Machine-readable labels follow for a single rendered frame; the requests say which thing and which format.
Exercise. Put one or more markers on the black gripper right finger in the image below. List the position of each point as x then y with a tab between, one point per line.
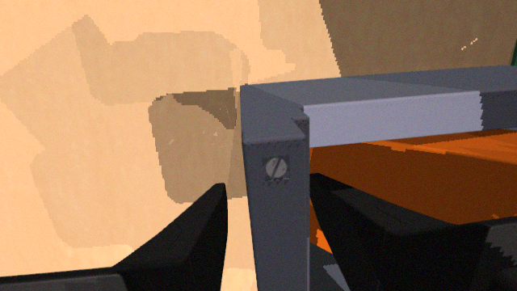
380	246

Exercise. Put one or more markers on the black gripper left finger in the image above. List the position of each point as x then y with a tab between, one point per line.
187	255

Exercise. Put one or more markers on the orange l-shaped block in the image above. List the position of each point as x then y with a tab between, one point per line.
457	177

